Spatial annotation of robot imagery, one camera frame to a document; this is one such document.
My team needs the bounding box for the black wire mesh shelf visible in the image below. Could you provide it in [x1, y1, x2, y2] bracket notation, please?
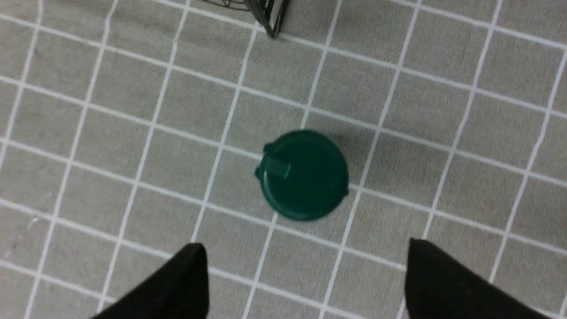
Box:
[205, 0, 290, 39]

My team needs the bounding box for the pepper shaker green cap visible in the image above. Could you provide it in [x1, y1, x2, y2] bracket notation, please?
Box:
[254, 129, 349, 221]

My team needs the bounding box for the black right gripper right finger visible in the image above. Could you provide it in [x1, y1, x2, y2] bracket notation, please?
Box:
[405, 238, 544, 319]

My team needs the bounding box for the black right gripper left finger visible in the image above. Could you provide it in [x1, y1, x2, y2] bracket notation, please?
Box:
[94, 243, 210, 319]

